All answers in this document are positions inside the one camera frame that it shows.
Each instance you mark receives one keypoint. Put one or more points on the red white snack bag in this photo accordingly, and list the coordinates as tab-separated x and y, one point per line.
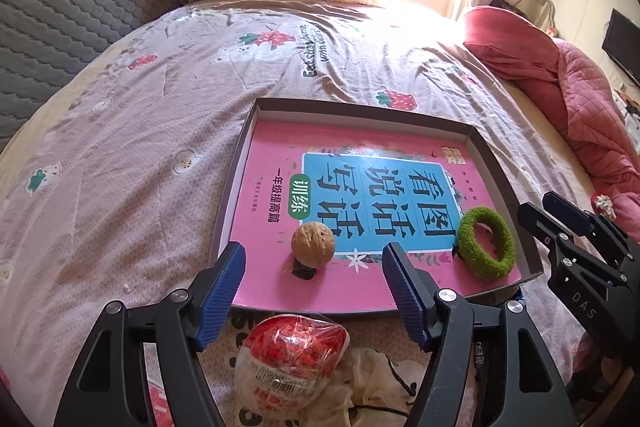
285	363

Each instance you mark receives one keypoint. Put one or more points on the pink quilted blanket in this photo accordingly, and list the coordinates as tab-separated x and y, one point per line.
572	92

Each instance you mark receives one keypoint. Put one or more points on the white mesh drawstring bag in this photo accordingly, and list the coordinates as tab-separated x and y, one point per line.
367	389

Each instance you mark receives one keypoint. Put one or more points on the pink blue book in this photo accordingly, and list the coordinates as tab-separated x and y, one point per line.
370	188

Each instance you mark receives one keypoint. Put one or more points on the brown walnut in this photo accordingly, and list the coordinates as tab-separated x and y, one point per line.
313	245

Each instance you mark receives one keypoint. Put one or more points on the black flat television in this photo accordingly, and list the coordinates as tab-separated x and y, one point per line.
622	44

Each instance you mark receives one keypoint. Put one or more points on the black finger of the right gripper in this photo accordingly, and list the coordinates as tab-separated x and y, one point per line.
559	241
603	234

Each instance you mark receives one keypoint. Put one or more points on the small stuffed doll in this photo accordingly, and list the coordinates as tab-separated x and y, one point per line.
602	205

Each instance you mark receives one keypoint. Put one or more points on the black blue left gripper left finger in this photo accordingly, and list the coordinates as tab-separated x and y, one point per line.
108	384

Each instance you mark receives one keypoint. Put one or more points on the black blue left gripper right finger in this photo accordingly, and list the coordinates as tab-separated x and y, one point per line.
519	382

